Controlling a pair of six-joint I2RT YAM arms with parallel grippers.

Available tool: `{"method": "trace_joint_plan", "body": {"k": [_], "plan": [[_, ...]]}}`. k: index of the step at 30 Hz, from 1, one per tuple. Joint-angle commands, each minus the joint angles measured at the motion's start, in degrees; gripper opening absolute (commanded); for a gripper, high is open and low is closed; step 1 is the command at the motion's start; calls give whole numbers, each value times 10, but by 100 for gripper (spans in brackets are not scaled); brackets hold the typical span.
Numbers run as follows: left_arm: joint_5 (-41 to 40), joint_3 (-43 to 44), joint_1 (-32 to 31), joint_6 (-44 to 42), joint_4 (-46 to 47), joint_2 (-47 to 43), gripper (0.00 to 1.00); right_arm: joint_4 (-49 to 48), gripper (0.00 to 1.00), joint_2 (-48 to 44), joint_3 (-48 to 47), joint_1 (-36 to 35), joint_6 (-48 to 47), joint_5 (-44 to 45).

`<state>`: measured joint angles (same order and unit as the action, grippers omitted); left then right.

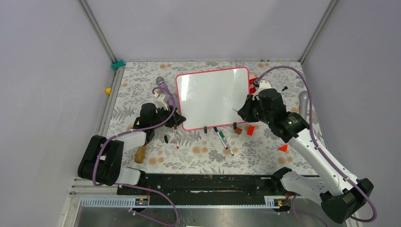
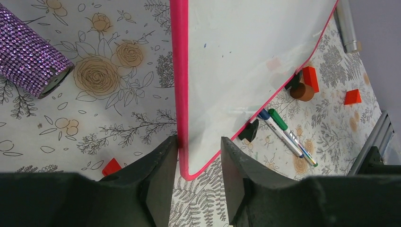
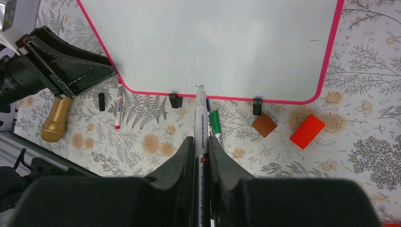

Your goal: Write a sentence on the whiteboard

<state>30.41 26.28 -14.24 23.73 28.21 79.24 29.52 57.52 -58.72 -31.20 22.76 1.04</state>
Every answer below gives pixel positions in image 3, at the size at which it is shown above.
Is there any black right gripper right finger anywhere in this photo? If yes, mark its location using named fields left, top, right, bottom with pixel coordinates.
left=208, top=137, right=381, bottom=227

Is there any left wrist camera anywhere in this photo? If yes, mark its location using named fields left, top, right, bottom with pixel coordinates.
left=0, top=0, right=40, bottom=55

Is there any black whiteboard left foot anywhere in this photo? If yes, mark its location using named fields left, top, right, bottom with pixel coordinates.
left=168, top=94, right=183, bottom=109

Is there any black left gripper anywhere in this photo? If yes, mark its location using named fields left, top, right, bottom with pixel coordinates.
left=0, top=26, right=117, bottom=107

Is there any black marker cap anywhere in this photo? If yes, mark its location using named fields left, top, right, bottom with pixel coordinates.
left=98, top=93, right=105, bottom=112

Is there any floral table mat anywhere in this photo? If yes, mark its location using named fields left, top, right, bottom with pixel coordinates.
left=14, top=0, right=401, bottom=223

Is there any red rectangular block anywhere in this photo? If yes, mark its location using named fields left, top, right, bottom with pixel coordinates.
left=290, top=115, right=325, bottom=149

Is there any red capped marker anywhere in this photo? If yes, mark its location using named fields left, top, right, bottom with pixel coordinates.
left=114, top=79, right=123, bottom=129

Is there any brown wooden cylinder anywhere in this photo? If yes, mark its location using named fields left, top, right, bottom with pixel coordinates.
left=252, top=113, right=277, bottom=138

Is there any blue capped marker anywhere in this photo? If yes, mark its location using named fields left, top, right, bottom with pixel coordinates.
left=206, top=99, right=213, bottom=136

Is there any white marker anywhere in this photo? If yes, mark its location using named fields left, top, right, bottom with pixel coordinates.
left=191, top=85, right=211, bottom=227

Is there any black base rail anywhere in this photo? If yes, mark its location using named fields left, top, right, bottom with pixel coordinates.
left=0, top=131, right=101, bottom=214

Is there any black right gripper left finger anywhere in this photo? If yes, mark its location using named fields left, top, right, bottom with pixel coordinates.
left=8, top=137, right=193, bottom=227

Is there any pink framed whiteboard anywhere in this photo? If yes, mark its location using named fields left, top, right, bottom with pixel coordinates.
left=78, top=0, right=344, bottom=105

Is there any green capped marker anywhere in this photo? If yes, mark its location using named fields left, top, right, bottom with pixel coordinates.
left=210, top=110, right=224, bottom=147

